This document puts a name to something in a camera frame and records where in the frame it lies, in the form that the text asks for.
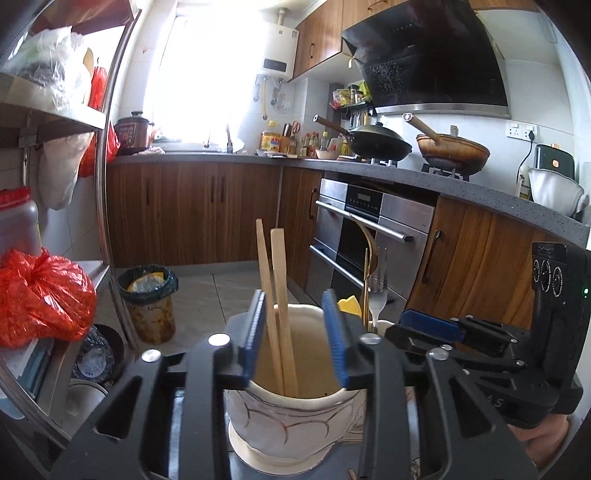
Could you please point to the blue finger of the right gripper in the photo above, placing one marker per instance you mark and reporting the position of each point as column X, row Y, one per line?
column 448, row 330

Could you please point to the brown rice cooker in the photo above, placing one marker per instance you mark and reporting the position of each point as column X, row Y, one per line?
column 135, row 133

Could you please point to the grey countertop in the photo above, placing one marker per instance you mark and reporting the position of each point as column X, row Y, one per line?
column 528, row 212

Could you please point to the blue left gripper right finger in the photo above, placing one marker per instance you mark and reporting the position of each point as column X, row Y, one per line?
column 338, row 339

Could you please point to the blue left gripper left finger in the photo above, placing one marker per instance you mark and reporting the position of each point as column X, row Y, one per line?
column 251, row 334

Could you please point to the wooden upper cabinets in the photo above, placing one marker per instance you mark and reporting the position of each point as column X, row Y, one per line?
column 321, row 31

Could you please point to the black wok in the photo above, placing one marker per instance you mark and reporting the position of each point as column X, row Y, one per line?
column 372, row 141

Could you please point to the stainless built-in oven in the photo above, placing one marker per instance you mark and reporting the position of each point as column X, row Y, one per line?
column 344, row 215

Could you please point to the yellow green plastic utensil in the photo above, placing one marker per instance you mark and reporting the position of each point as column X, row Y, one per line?
column 351, row 306

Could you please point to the red lid plastic jar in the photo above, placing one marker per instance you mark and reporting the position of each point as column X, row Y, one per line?
column 19, row 222

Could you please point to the wooden cabinets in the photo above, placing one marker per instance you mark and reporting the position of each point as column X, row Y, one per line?
column 321, row 31
column 476, row 261

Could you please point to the trash bin with bag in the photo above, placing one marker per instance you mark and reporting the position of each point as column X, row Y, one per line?
column 147, row 294

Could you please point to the white cloth bag on counter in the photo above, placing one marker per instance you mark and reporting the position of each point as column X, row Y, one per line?
column 557, row 192

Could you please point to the silver fork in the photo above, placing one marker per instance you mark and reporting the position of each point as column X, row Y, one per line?
column 378, row 287

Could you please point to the white floral ceramic utensil holder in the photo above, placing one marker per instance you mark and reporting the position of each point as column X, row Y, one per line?
column 280, row 435

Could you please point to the brown pan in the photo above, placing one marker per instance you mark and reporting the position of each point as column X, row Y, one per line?
column 448, row 152

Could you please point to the red plastic bag on shelf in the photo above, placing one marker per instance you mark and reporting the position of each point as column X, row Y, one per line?
column 44, row 296

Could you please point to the person's right hand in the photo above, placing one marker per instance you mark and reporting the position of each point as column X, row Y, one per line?
column 544, row 441

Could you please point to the hanging white plastic bag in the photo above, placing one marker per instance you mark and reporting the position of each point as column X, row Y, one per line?
column 58, row 169

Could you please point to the white water heater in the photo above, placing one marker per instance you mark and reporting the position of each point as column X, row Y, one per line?
column 279, row 48

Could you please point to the wooden chopstick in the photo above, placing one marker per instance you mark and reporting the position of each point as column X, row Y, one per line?
column 288, row 364
column 267, row 285

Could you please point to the yellow tin can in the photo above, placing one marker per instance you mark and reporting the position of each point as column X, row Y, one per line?
column 270, row 138

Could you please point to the metal shelf rack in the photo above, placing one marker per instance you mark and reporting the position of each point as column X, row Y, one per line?
column 47, row 75

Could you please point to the black range hood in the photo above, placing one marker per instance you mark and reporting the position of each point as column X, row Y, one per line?
column 431, row 57

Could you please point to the wooden lower cabinets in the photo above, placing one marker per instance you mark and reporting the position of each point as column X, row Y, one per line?
column 476, row 261

